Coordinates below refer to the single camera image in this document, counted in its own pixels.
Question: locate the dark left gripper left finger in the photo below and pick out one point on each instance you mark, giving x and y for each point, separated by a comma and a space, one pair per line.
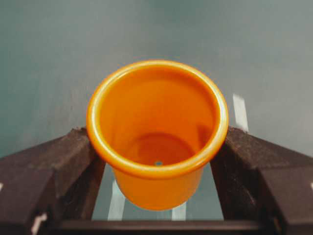
60, 179

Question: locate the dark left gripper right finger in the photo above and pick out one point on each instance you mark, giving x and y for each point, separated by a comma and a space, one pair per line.
262, 181

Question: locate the orange plastic cup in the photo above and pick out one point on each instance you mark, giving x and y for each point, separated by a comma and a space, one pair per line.
157, 123

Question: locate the white tape strip right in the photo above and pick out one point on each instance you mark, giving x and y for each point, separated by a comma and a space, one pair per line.
240, 112

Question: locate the white tape strip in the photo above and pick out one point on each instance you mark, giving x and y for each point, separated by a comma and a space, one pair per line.
240, 112
179, 213
117, 203

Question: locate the white tape strip left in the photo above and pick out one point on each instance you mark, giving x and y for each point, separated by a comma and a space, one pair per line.
117, 203

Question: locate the white tape strip middle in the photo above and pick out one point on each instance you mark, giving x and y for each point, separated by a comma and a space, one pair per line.
179, 213

